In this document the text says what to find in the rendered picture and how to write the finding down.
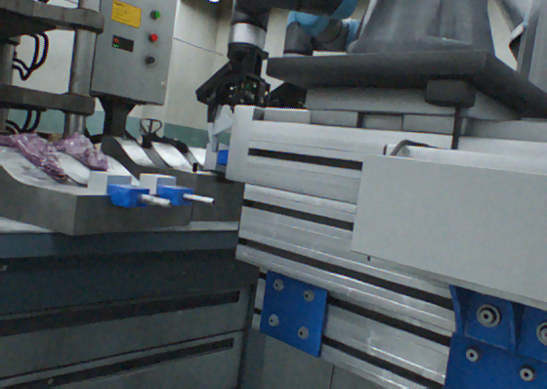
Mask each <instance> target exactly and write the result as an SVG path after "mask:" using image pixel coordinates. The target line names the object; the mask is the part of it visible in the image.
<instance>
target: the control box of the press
mask: <svg viewBox="0 0 547 389"><path fill-rule="evenodd" d="M177 2H178V0H100V6H99V12H100V13H101V14H102V15H104V17H105V31H104V32H103V33H102V34H98V35H96V44H95V52H94V60H93V67H92V76H91V83H90V92H89V96H91V97H92V98H94V99H95V100H96V99H98V100H99V102H100V103H101V105H102V108H103V110H104V112H105V120H104V127H103V134H108V135H112V136H116V137H119V138H123V139H124V138H125V135H124V132H123V130H124V129H126V122H127V116H128V115H129V114H130V112H131V111H132V110H133V109H134V106H135V105H138V106H139V107H141V106H142V105H146V106H163V105H164V104H165V98H166V90H167V83H168V75H169V67H170V61H171V53H172V38H173V30H174V24H175V17H176V9H177Z"/></svg>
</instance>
